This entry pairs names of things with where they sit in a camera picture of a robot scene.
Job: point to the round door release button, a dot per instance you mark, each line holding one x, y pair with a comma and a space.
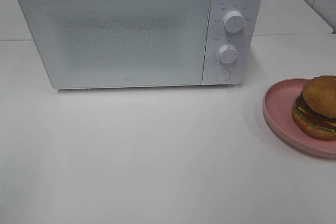
222, 75

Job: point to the white timer knob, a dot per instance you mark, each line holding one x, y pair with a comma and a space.
227, 54

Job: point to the white microwave door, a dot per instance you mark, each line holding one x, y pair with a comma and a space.
119, 43

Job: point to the pink round plate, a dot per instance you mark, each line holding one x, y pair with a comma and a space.
278, 103

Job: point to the burger with sesame-free bun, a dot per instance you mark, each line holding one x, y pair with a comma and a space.
314, 109

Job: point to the upper white control knob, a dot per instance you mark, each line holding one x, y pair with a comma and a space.
233, 21

